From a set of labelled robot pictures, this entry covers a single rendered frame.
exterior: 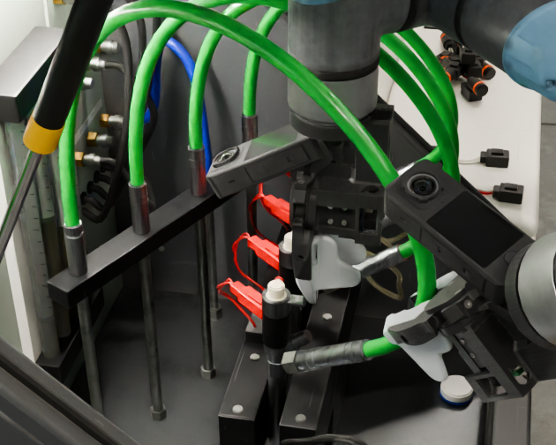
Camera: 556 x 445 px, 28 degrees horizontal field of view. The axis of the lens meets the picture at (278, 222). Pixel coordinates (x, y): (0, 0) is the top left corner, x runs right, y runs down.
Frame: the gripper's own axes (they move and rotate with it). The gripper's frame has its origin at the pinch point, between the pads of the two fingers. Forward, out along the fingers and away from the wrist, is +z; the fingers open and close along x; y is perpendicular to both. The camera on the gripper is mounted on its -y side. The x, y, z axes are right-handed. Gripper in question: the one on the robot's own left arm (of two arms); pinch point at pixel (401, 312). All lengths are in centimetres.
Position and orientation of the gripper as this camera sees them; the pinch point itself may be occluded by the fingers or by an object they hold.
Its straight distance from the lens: 88.7
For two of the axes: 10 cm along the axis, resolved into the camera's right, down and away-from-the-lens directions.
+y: 6.1, 7.9, 0.4
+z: -3.5, 2.2, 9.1
